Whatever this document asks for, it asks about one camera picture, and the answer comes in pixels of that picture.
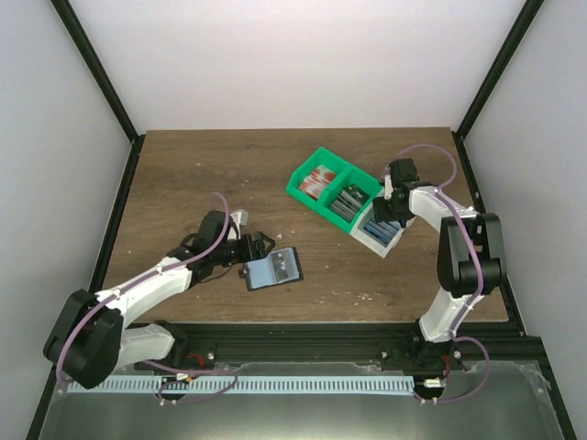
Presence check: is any blue credit cards stack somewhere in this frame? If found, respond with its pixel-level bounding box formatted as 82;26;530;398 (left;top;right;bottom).
361;219;401;246

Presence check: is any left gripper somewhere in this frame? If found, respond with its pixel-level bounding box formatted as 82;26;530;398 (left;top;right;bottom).
213;232;276;266

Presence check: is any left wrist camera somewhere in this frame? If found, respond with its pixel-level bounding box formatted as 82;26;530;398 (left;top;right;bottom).
227;209;249;240

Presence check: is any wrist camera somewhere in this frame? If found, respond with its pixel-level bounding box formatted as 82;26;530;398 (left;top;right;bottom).
382;171;393;201
227;209;249;240

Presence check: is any green bin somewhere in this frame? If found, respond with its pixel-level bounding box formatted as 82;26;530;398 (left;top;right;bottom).
317;165;382;233
286;147;350;212

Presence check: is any red credit cards stack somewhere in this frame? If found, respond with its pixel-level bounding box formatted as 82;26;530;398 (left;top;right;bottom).
298;165;337;200

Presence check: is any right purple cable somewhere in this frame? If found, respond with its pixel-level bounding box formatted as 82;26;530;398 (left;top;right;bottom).
380;144;491;404

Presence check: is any light blue cable duct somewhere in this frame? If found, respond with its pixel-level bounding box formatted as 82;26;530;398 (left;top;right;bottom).
91;375;415;396

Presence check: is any black credit card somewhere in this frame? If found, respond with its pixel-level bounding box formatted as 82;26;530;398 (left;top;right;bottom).
270;247;301;283

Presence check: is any black card holder wallet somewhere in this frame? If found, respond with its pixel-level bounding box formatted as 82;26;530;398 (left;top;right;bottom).
238;247;304;292

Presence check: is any purple cable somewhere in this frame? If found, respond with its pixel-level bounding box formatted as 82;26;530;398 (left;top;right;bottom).
54;192;239;407
380;144;491;404

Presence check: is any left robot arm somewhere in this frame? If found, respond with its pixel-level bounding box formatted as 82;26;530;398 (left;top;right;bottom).
43;210;275;389

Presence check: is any dark green credit cards stack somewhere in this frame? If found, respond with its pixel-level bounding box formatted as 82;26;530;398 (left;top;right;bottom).
329;184;370;223

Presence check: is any green bin left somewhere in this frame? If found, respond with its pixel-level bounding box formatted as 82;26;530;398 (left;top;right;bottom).
286;147;350;212

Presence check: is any black aluminium frame rail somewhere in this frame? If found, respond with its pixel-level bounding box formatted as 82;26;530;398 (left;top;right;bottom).
159;323;449;369

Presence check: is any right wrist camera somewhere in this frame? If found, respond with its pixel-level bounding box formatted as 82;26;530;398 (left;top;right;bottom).
382;171;393;201

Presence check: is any white bin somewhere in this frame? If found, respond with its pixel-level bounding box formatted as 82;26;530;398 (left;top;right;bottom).
349;203;405;259

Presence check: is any green bin middle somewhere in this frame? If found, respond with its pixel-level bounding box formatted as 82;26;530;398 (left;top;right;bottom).
317;165;382;233

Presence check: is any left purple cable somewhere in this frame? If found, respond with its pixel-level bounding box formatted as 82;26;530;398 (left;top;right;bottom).
54;192;239;407

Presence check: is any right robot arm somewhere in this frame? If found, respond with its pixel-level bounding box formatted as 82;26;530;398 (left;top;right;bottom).
372;159;507;369

